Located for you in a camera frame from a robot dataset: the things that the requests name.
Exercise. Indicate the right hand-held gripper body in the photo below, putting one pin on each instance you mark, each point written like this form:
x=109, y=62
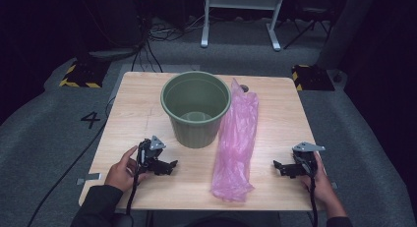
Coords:
x=306, y=164

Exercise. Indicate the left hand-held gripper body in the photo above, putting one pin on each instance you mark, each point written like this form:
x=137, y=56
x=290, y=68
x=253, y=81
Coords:
x=149, y=158

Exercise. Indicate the green plastic bucket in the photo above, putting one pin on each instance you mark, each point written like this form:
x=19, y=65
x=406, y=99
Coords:
x=196, y=137

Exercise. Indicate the pink plastic bag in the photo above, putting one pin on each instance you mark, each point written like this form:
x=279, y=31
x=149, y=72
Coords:
x=234, y=145

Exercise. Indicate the person's right hand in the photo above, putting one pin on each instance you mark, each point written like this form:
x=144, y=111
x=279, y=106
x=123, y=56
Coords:
x=324, y=187

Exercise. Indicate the person's left hand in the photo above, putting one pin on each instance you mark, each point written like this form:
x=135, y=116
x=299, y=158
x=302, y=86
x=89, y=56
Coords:
x=119, y=174

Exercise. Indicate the grey tape strip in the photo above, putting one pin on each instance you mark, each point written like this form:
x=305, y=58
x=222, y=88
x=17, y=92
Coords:
x=89, y=178

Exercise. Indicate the black yellow striped block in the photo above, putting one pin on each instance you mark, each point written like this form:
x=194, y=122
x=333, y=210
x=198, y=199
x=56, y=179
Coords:
x=85, y=74
x=313, y=78

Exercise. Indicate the black tripod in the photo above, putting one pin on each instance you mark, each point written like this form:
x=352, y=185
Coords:
x=308, y=25

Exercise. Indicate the grey pillar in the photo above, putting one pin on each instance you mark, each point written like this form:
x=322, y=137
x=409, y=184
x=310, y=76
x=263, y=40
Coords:
x=344, y=30

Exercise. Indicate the white metal stand frame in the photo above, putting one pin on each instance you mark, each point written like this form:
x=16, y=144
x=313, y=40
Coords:
x=241, y=1

